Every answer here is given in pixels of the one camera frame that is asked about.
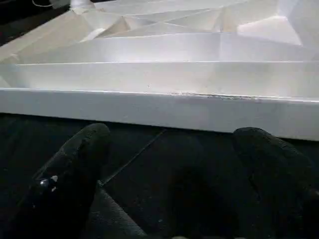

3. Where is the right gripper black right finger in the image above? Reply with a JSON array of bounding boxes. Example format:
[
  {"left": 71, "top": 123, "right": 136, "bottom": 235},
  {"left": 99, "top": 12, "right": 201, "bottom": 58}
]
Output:
[{"left": 232, "top": 126, "right": 319, "bottom": 239}]

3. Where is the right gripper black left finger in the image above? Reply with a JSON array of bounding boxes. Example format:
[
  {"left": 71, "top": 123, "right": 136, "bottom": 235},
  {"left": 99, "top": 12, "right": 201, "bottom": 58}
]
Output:
[{"left": 0, "top": 122, "right": 112, "bottom": 239}]

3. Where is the white plastic table top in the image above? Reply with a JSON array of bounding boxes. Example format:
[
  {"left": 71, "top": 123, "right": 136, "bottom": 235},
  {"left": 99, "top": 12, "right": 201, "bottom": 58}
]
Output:
[{"left": 0, "top": 0, "right": 319, "bottom": 143}]

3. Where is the black mat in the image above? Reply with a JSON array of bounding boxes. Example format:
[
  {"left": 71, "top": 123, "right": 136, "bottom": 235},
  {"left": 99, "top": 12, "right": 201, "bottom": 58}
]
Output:
[{"left": 0, "top": 0, "right": 319, "bottom": 239}]

